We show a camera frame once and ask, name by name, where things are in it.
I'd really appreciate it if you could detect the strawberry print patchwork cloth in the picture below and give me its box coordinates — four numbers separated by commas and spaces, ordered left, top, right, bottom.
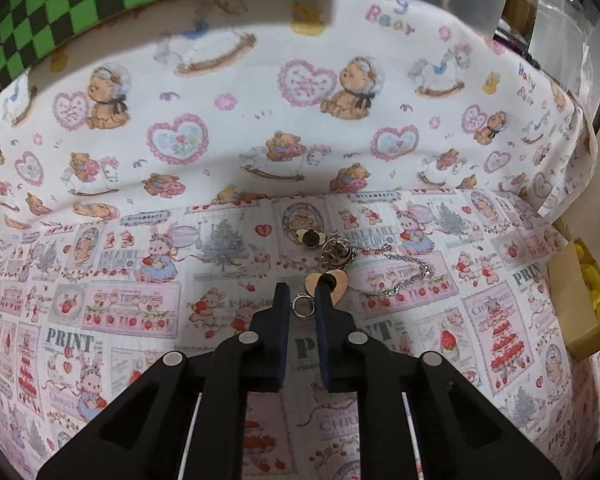
0, 187, 600, 480

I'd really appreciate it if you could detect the silver chain necklace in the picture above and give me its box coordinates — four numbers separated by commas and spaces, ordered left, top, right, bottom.
352, 247, 434, 297

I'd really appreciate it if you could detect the gold heart pendant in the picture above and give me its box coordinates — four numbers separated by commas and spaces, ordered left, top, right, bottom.
305, 269, 349, 308

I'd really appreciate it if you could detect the clear plastic storage bin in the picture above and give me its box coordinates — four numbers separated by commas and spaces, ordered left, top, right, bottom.
527, 0, 600, 108

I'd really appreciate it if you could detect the dark round pendant cluster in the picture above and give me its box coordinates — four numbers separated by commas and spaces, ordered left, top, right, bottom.
321, 237, 356, 267

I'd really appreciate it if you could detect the black and gold earring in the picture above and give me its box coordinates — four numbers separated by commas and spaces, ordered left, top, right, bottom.
296, 228, 328, 249

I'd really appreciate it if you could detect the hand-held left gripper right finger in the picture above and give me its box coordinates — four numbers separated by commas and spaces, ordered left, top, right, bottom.
314, 274, 563, 480

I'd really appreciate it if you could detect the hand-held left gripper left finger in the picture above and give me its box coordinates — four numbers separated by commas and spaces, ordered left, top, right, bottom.
36, 282, 293, 480

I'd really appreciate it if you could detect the yellow cloth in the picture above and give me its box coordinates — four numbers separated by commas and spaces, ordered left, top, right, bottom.
577, 242, 600, 334

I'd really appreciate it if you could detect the small silver ring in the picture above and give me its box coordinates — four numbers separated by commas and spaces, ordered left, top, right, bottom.
291, 294, 315, 318

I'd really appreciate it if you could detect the octagonal cardboard box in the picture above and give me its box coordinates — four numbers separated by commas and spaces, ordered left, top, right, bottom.
547, 217, 600, 359

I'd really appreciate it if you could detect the teddy bear print cloth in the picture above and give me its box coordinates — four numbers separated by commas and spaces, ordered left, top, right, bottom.
0, 0, 600, 242

